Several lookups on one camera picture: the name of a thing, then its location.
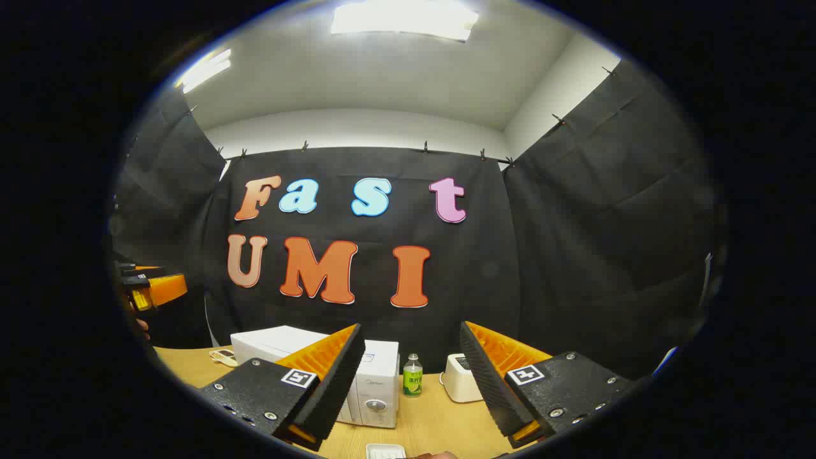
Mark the white toaster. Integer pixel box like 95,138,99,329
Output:
440,353,483,404

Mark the large ceiling light panel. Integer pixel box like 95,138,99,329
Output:
330,0,480,42

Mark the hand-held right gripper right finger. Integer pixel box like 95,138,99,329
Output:
459,321,638,449

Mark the small ceiling light panel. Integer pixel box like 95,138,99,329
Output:
175,49,232,94

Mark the white microwave oven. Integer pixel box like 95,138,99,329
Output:
231,326,401,429

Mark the green label drink bottle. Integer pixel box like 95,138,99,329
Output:
403,354,423,398

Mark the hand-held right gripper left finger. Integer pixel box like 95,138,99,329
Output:
198,323,367,452

